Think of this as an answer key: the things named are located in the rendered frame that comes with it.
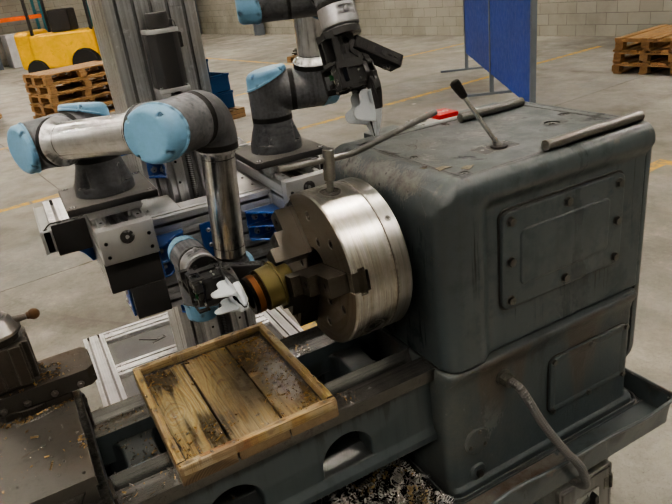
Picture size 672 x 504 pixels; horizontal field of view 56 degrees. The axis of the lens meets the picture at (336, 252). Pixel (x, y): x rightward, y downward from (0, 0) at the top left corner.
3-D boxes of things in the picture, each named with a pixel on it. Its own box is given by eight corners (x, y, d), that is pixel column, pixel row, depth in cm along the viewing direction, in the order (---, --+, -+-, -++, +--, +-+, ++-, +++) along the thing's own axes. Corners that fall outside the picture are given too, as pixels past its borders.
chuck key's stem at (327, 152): (328, 208, 120) (324, 151, 114) (323, 204, 121) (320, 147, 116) (338, 205, 120) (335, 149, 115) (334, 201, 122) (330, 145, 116)
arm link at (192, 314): (236, 304, 150) (227, 262, 145) (205, 327, 141) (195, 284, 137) (210, 299, 154) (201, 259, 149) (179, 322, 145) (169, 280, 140)
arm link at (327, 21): (344, 11, 125) (362, -4, 118) (350, 34, 126) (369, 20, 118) (311, 16, 122) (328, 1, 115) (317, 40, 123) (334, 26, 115)
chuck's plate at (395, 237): (336, 281, 150) (327, 157, 135) (413, 349, 126) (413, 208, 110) (323, 286, 149) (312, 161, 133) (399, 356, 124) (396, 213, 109)
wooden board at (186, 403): (264, 335, 146) (261, 320, 144) (339, 416, 116) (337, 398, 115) (136, 384, 134) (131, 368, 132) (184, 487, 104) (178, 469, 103)
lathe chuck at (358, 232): (323, 286, 149) (312, 161, 133) (399, 356, 124) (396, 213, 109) (289, 298, 145) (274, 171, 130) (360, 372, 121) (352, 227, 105)
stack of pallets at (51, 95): (106, 104, 1062) (94, 60, 1032) (132, 107, 1006) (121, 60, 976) (33, 122, 981) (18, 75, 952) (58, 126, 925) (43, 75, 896)
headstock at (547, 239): (508, 228, 185) (508, 95, 169) (653, 285, 146) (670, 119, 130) (334, 292, 161) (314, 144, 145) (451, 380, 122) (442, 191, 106)
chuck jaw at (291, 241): (319, 254, 129) (297, 203, 132) (326, 245, 125) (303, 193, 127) (271, 270, 125) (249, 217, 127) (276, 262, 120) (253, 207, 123)
